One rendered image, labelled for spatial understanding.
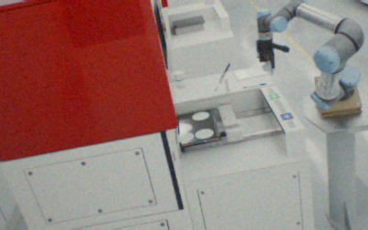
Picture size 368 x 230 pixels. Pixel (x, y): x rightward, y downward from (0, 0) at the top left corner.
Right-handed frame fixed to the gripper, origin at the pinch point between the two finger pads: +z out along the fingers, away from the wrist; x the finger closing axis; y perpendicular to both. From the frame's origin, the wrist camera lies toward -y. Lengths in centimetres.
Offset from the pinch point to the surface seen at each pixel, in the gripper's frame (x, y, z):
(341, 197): 9, -32, 87
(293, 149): 40.0, 2.1, 25.3
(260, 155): 35.4, 17.7, 28.7
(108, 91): 66, 77, -33
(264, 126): 7.1, 9.2, 28.7
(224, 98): -15.1, 27.5, 16.8
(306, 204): 46, -1, 56
